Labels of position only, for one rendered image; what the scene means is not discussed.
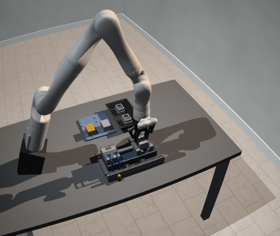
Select orange rectangular block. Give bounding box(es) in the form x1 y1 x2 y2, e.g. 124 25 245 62
85 123 96 137

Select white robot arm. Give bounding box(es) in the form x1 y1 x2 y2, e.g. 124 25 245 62
25 10 157 152

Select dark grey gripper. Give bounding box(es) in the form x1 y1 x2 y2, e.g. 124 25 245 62
127 118 155 144

